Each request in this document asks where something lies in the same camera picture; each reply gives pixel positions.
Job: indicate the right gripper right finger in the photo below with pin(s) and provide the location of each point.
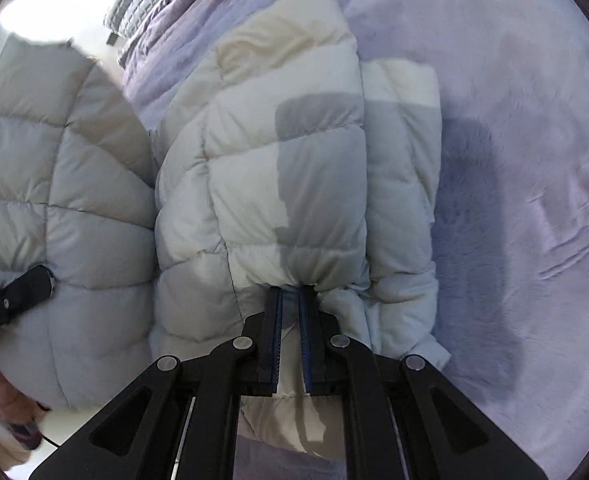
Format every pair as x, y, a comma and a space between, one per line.
402, 419

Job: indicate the lavender bed blanket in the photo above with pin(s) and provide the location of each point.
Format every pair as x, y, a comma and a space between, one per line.
511, 235

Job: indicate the cream puffer jacket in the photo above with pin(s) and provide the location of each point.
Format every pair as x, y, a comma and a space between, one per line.
283, 160

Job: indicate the person's left hand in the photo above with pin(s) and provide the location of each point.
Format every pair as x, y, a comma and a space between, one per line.
21, 415

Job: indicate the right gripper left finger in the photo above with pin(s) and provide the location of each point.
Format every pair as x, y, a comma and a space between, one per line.
178, 419

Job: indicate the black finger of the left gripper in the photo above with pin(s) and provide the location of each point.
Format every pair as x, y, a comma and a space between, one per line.
25, 293

